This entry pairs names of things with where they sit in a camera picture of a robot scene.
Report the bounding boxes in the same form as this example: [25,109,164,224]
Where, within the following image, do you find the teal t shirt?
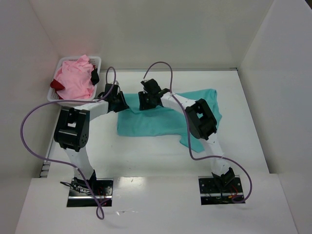
[117,89,222,153]

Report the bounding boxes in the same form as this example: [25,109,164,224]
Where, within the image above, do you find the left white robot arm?
[54,84,129,194]

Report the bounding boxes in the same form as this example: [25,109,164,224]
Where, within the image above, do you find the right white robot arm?
[138,79,235,193]

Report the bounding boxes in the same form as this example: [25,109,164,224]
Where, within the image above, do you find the black t shirt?
[90,68,99,86]

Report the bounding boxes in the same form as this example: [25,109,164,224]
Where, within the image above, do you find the white plastic basket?
[46,56,102,107]

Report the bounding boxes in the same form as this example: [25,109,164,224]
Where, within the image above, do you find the pink t shirt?
[53,54,97,100]

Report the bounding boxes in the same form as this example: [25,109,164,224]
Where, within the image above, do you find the red t shirt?
[50,79,65,92]

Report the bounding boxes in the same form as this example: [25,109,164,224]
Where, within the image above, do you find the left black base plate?
[61,178,114,208]

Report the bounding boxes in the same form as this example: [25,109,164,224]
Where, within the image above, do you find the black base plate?
[198,175,244,205]
[61,178,114,208]

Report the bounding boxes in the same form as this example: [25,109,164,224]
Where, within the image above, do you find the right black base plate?
[198,175,244,205]

